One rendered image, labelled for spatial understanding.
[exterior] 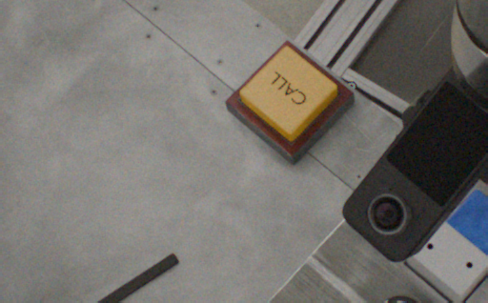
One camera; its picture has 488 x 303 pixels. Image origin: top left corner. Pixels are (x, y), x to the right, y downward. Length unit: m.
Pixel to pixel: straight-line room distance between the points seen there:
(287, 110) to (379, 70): 0.72
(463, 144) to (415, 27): 1.13
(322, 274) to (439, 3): 0.93
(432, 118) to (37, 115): 0.52
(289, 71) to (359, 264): 0.20
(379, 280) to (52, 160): 0.32
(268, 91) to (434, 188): 0.40
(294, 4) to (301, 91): 1.01
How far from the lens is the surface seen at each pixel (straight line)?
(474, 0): 0.50
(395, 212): 0.61
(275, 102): 0.98
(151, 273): 0.97
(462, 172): 0.60
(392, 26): 1.72
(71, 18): 1.09
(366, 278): 0.87
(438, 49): 1.71
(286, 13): 1.97
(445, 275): 0.84
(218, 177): 1.00
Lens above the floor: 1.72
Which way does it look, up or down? 67 degrees down
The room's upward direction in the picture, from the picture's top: 8 degrees counter-clockwise
